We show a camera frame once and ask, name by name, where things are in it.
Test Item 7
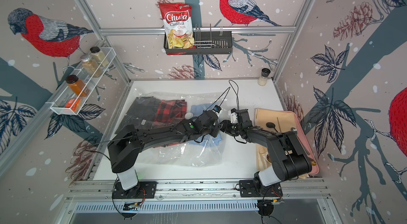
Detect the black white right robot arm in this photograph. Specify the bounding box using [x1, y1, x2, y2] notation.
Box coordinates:
[220, 108, 312, 188]

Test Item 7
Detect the aluminium mounting rail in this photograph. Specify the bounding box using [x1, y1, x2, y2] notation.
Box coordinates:
[65, 178, 332, 201]

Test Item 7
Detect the beige folded cloth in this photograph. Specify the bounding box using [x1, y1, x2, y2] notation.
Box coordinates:
[253, 108, 294, 171]

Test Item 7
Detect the pepper grinder black cap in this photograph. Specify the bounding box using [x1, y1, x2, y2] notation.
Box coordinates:
[258, 68, 271, 86]

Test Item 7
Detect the grey pinstriped shirt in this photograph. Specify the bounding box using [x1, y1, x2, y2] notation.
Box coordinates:
[116, 96, 161, 134]

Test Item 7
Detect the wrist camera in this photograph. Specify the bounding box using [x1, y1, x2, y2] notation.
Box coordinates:
[229, 112, 238, 124]
[212, 105, 222, 116]

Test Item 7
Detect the silver spoon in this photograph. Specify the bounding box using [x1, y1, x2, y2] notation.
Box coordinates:
[291, 127, 310, 156]

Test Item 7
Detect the black wire wall basket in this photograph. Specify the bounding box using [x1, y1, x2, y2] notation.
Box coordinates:
[163, 27, 233, 55]

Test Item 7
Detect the pink tray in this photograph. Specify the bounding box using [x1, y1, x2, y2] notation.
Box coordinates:
[286, 111, 320, 176]

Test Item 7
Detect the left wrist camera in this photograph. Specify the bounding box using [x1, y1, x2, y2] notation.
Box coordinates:
[212, 105, 222, 116]

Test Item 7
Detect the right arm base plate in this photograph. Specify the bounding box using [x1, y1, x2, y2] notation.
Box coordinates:
[238, 180, 283, 197]

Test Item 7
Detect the clear acrylic wall shelf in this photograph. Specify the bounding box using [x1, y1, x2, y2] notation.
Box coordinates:
[50, 48, 116, 115]

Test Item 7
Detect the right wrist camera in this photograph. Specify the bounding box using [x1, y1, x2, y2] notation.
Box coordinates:
[229, 112, 238, 124]

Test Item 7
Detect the orange sauce jar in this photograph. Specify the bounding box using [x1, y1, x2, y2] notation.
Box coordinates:
[65, 74, 89, 97]

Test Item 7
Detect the spice jar black lid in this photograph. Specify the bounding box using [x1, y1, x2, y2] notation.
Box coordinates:
[90, 46, 109, 68]

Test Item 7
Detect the clear plastic vacuum bag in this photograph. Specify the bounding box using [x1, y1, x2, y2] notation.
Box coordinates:
[107, 92, 225, 172]

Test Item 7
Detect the red Chuba cassava chips bag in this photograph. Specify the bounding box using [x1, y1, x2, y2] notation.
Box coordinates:
[159, 3, 195, 50]

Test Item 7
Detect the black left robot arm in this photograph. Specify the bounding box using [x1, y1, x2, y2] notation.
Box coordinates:
[107, 109, 220, 191]

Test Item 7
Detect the red black plaid shirt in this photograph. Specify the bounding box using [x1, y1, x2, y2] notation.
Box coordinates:
[153, 99, 188, 128]

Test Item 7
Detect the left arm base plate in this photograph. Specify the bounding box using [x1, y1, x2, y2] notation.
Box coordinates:
[112, 181, 158, 200]

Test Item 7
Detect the small orange box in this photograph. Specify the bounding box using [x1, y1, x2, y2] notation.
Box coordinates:
[65, 98, 82, 112]

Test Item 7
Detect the light blue cloth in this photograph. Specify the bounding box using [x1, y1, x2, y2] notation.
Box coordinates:
[188, 104, 222, 147]

